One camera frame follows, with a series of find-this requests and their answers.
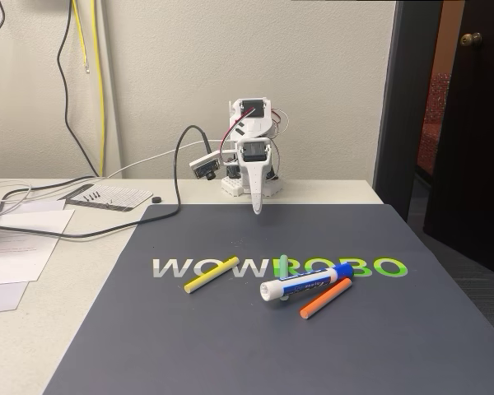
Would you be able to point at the small black round cap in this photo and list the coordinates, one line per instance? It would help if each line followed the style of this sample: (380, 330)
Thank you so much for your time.
(157, 200)

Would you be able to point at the brass door knob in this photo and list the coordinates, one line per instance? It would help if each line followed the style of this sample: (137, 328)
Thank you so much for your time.
(471, 39)

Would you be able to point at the dark wooden door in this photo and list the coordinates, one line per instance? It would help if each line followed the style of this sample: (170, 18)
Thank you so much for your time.
(477, 144)

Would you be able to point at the orange chalk stick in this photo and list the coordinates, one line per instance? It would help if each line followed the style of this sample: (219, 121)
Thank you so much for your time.
(325, 298)

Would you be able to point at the white blank paper sheet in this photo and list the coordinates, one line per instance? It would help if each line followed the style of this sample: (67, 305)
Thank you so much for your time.
(37, 205)
(4, 296)

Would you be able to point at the white printed paper sheet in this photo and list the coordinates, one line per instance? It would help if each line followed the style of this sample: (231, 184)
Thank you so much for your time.
(20, 251)

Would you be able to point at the green chalk stick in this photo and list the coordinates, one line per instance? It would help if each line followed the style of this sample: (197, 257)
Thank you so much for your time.
(284, 265)

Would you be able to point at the yellow chalk stick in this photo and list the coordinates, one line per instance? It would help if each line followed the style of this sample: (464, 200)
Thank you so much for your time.
(210, 275)

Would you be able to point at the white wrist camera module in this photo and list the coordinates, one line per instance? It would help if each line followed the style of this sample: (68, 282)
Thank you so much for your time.
(203, 166)

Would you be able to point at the grey mat with logo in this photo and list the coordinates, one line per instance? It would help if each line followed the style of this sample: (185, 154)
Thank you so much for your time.
(230, 349)

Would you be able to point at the dark grey door frame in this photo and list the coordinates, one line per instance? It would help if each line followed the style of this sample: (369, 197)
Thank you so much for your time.
(399, 123)

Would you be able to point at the ruled screw card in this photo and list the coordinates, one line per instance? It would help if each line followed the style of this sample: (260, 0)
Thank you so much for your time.
(119, 195)

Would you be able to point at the blue dry erase marker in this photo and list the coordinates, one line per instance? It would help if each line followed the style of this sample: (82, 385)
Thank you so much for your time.
(296, 286)

